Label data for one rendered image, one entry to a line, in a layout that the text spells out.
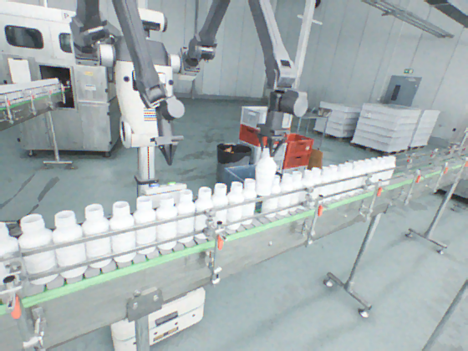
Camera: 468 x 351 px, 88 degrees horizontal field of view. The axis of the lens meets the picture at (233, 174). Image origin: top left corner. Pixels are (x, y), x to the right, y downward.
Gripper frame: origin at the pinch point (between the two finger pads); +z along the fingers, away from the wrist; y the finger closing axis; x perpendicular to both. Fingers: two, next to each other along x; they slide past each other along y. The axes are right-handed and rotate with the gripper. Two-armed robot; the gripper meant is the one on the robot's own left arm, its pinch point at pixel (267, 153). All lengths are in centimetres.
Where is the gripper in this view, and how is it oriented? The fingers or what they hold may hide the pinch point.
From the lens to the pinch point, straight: 85.1
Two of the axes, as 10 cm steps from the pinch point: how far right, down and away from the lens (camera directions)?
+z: -1.1, 9.2, 3.9
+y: -5.4, -3.8, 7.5
